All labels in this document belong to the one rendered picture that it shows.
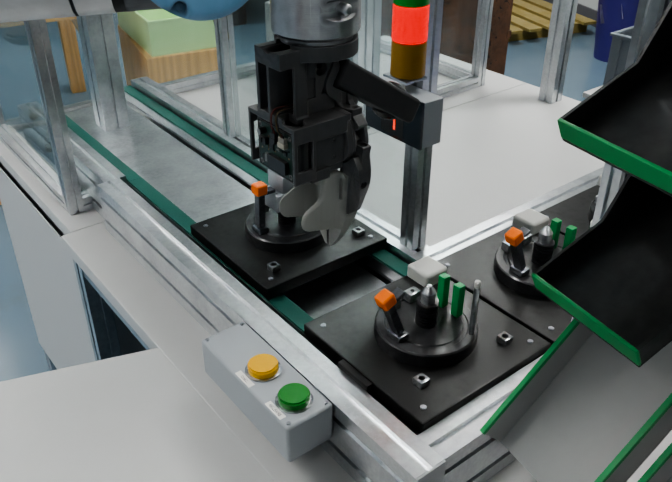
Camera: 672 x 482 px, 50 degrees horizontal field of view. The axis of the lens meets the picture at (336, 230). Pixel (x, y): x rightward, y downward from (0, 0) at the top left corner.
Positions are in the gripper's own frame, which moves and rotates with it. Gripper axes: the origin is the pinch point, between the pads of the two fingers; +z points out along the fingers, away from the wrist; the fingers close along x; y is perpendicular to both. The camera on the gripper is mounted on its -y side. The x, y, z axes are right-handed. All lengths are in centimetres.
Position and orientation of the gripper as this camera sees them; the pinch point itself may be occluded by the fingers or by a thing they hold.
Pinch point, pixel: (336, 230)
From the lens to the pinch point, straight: 72.8
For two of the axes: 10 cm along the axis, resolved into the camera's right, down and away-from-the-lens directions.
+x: 6.2, 4.1, -6.7
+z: 0.0, 8.6, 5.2
